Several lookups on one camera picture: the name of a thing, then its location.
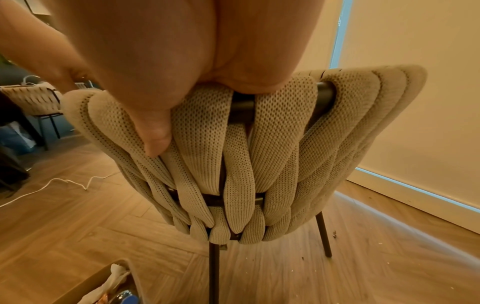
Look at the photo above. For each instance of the person's right hand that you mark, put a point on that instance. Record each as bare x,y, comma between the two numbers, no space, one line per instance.
157,53

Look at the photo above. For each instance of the blue plastic bottle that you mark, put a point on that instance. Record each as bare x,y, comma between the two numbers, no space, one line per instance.
125,297

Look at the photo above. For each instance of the cardboard box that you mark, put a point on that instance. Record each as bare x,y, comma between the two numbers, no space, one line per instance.
90,279

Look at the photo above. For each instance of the person's left hand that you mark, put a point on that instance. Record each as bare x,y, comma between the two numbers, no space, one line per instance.
33,44

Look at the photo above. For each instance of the beige woven chair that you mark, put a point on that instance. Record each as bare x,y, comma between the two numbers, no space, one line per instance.
32,99
240,154

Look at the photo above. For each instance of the blue plastic bag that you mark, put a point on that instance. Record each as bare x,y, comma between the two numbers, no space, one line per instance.
13,139

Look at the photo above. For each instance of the white crumpled paper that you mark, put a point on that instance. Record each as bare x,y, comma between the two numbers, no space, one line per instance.
112,280

